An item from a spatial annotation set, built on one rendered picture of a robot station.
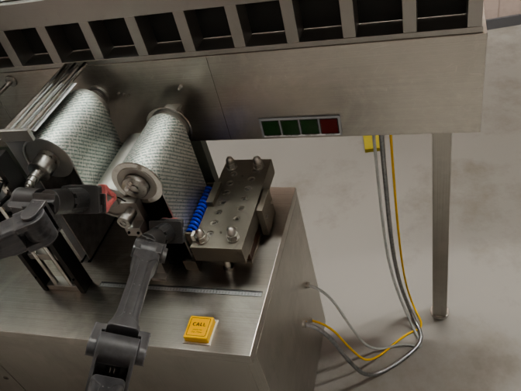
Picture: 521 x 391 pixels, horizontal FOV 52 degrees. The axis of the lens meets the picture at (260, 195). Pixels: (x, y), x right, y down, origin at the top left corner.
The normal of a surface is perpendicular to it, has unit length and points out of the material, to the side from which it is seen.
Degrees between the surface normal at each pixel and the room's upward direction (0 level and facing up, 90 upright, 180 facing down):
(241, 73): 90
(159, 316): 0
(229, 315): 0
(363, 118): 90
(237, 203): 0
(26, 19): 90
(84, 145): 92
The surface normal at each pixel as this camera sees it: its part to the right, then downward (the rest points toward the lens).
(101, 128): 0.96, 0.03
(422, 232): -0.21, -0.73
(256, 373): -0.22, 0.69
